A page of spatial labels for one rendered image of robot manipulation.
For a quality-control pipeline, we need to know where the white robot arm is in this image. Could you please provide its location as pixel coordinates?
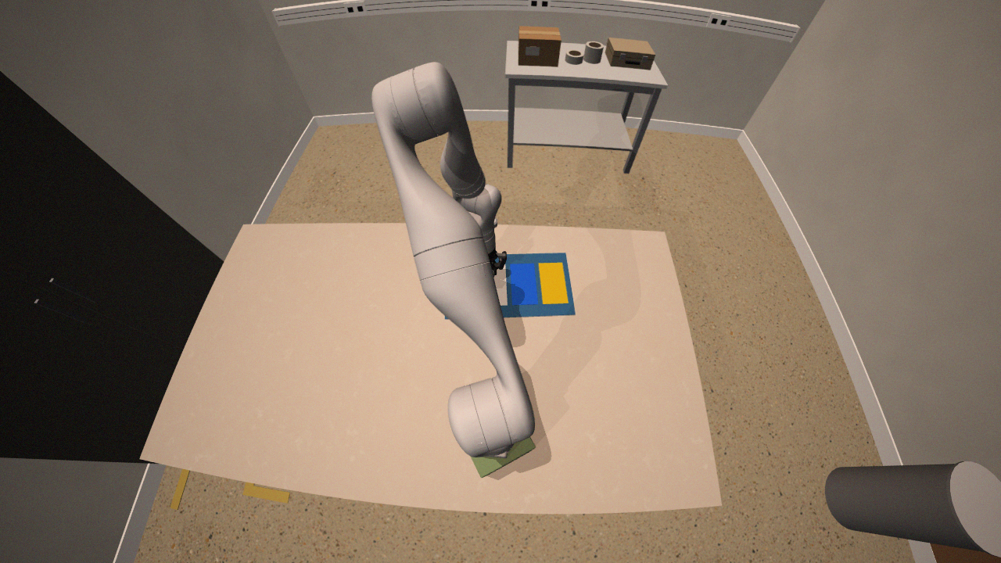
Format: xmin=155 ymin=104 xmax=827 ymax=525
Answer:
xmin=371 ymin=62 xmax=535 ymax=458

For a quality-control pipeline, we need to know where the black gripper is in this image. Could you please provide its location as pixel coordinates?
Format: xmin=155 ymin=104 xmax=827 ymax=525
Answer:
xmin=488 ymin=246 xmax=507 ymax=276

